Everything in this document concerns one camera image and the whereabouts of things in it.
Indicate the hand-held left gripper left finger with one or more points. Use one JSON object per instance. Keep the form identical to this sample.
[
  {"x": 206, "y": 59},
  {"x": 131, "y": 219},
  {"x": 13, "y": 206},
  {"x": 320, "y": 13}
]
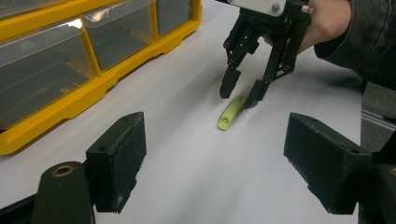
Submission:
[{"x": 120, "y": 161}]

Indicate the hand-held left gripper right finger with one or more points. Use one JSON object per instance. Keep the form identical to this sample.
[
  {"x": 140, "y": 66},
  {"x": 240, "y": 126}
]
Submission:
[{"x": 330, "y": 168}]

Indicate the yellow organizer with clear drawers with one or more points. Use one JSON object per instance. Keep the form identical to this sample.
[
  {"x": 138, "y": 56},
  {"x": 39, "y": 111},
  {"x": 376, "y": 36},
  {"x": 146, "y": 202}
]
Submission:
[{"x": 46, "y": 68}]

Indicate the grey metal rail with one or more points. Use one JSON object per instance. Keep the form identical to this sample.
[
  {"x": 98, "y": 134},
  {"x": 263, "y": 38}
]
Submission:
[{"x": 378, "y": 119}]

